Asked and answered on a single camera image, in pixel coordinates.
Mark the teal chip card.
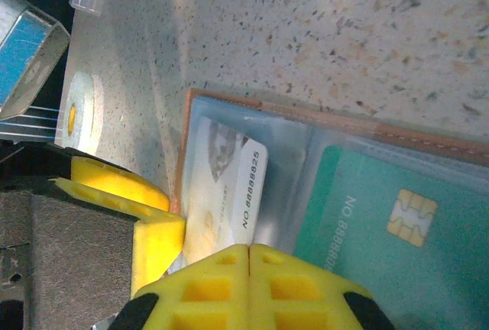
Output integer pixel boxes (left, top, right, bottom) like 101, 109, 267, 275
293, 145, 489, 330

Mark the brown leather card holder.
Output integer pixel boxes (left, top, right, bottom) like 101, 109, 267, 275
170, 87, 489, 330

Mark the round white disc yellow centre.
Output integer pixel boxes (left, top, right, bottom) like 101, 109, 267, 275
63, 72, 105, 148

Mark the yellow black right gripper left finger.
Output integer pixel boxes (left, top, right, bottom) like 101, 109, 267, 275
108, 244, 250, 330

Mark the white card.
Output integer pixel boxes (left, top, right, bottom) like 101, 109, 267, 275
183, 115, 270, 266

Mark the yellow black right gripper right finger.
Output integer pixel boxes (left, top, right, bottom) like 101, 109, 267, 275
248, 244, 397, 330

